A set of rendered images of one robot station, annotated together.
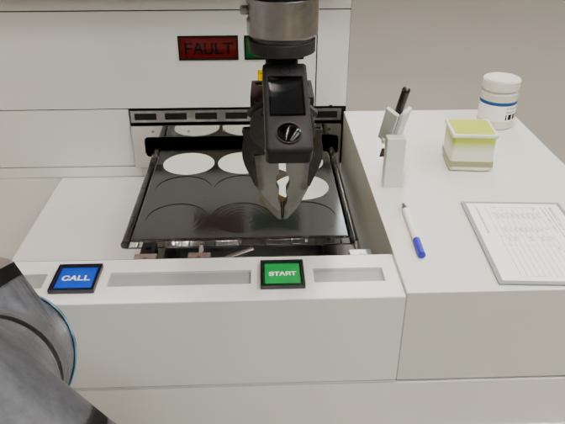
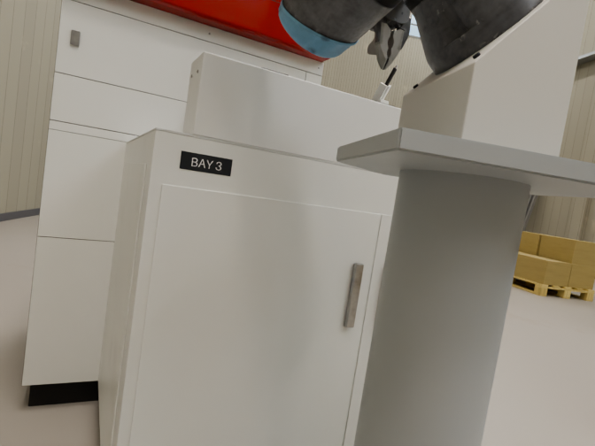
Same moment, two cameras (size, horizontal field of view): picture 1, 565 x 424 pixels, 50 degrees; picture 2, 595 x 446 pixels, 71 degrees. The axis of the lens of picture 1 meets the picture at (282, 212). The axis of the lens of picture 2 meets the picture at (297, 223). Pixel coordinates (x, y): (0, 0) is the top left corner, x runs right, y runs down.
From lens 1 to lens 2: 0.86 m
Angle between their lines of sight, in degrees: 35
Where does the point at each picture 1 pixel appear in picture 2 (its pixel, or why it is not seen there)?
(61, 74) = (150, 67)
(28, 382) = not seen: outside the picture
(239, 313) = (368, 109)
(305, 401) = (388, 189)
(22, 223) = (80, 174)
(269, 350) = not seen: hidden behind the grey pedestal
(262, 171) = (383, 32)
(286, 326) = (388, 126)
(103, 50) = (182, 59)
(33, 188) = (100, 146)
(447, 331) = not seen: hidden behind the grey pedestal
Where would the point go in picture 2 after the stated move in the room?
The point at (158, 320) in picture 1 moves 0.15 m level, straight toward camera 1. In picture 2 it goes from (327, 102) to (388, 95)
